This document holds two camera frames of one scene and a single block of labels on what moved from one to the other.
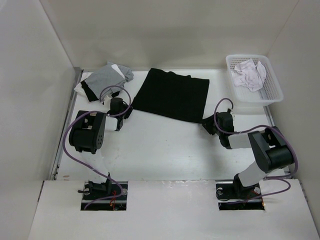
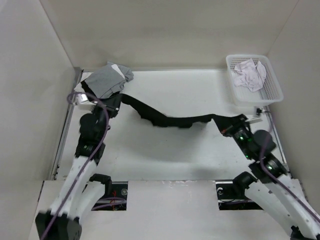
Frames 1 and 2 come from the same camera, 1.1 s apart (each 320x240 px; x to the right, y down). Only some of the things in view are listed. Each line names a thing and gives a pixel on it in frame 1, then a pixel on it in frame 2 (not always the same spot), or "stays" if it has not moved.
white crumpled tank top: (248, 74) stays
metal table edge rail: (76, 75) stays
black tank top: (172, 95) -> (160, 119)
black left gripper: (128, 113) -> (112, 107)
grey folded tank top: (107, 80) stays
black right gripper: (207, 123) -> (242, 120)
